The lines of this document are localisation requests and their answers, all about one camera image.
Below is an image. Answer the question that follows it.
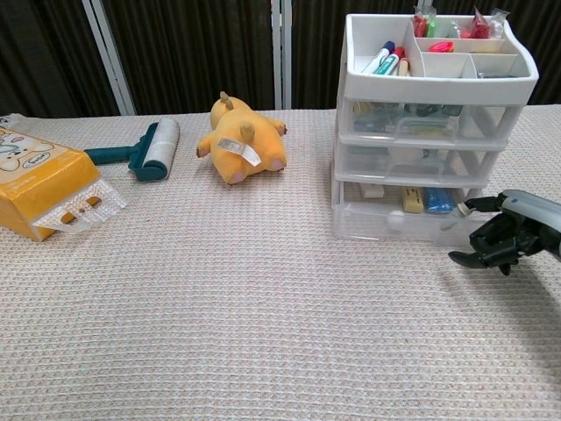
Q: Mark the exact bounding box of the yellow plush toy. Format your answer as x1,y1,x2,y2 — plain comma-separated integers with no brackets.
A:
195,90,289,186

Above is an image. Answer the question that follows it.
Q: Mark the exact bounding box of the teal lint roller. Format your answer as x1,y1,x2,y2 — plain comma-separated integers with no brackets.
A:
82,116,181,182

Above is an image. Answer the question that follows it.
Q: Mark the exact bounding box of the beige woven table cloth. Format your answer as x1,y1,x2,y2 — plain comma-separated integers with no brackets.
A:
0,103,561,421

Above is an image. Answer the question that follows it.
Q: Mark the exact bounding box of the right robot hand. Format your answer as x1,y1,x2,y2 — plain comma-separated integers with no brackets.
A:
439,189,561,276

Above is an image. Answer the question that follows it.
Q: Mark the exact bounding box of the red and green clips pack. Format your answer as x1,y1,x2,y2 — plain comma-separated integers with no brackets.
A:
411,12,457,39

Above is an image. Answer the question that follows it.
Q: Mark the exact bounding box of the yellow eraser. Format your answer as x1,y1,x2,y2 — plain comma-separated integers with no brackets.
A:
401,186,425,215

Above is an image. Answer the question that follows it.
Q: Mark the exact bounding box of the grey screen frame post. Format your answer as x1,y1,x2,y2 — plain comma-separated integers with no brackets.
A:
273,0,294,110
81,0,137,116

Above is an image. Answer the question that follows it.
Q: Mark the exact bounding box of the red candy packet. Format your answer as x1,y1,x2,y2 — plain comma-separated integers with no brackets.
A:
459,7,509,39

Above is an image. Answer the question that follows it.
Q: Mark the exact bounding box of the white drawer organizer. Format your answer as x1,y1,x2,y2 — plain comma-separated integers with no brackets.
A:
331,12,539,245

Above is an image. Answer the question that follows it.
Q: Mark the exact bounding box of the yellow cat-print tissue pack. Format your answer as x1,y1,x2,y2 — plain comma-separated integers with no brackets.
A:
0,114,128,242

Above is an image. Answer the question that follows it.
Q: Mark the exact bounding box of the red-cap whiteboard marker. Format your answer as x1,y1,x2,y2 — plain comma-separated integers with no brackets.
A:
380,46,407,75

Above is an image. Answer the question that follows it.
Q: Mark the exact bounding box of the blue wrapped item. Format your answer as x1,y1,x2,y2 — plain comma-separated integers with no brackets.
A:
423,187,457,215

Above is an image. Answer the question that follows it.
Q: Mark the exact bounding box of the blue-cap whiteboard marker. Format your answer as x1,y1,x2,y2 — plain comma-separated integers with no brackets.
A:
361,40,396,75

